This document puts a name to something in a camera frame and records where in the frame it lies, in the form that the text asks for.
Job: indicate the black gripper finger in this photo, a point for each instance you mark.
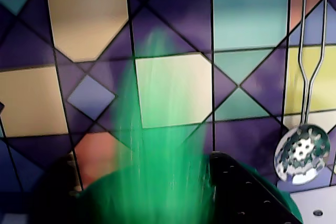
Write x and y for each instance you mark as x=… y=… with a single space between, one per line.
x=236 y=192
x=57 y=192

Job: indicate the metal slotted spoon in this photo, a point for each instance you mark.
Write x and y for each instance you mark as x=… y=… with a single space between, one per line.
x=305 y=142

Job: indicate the white toy kitchen counter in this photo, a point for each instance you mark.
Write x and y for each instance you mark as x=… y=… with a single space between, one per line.
x=315 y=205

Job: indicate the green toy pineapple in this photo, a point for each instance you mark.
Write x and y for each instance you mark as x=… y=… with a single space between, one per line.
x=162 y=176

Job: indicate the colourful tile pattern backsplash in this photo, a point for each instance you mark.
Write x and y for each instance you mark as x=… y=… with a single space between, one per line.
x=170 y=51

